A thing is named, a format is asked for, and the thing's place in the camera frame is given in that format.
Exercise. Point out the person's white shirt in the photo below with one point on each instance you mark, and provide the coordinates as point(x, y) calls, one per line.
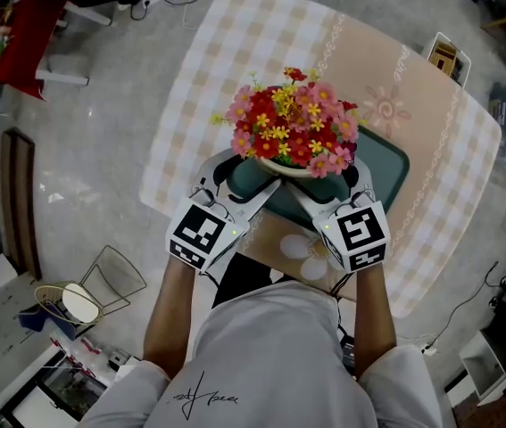
point(270, 364)

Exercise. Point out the flower pot with colourful flowers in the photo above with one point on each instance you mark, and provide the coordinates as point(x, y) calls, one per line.
point(288, 132)

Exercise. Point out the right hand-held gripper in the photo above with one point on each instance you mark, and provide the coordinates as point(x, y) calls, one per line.
point(355, 234)

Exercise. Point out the person's left forearm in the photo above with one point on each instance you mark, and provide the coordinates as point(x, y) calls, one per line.
point(168, 319)

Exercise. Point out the pink checked tablecloth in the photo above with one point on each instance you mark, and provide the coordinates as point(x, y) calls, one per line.
point(257, 38)

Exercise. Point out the green plastic tray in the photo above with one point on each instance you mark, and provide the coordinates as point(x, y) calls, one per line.
point(382, 167)

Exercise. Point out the red cloth covered table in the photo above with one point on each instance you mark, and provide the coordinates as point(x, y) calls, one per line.
point(25, 38)

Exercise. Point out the person's black trousers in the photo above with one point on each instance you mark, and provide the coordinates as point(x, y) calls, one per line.
point(243, 279)

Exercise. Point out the brown wooden board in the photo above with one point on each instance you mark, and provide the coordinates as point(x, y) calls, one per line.
point(20, 203)

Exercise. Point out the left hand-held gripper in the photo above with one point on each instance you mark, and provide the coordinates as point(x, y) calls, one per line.
point(199, 234)

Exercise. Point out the small flower bunch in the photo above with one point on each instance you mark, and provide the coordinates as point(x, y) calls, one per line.
point(0, 45)

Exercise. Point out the person's right forearm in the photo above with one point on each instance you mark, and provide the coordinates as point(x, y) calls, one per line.
point(375, 323)

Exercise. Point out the small white power strip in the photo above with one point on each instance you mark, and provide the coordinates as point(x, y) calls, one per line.
point(429, 350)

